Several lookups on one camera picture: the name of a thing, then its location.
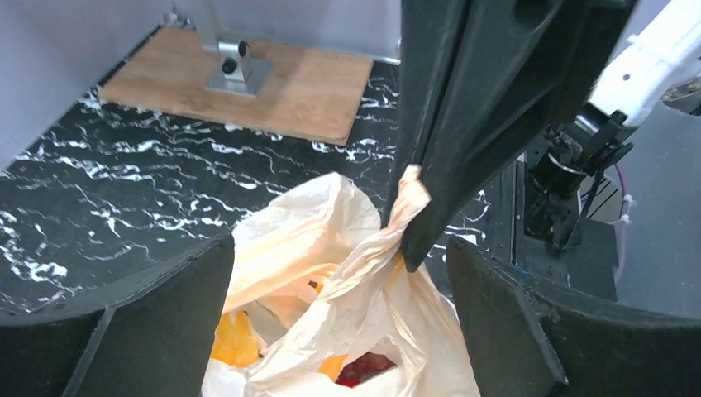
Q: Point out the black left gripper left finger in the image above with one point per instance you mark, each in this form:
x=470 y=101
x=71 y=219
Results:
x=147 y=334

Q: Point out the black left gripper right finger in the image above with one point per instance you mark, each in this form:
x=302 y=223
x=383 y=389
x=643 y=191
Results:
x=529 y=336

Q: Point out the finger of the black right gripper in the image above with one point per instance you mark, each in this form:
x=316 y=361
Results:
x=432 y=33
x=523 y=66

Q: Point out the translucent peach plastic bag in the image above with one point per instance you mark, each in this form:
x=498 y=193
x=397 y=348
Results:
x=318 y=258

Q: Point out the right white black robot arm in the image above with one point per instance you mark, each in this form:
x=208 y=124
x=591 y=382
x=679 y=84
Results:
x=621 y=99

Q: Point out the brown wooden board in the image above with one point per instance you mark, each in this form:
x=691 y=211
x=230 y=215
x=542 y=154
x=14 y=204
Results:
x=290 y=90

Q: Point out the silver metal bracket mount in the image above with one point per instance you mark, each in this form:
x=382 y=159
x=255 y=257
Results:
x=238 y=71

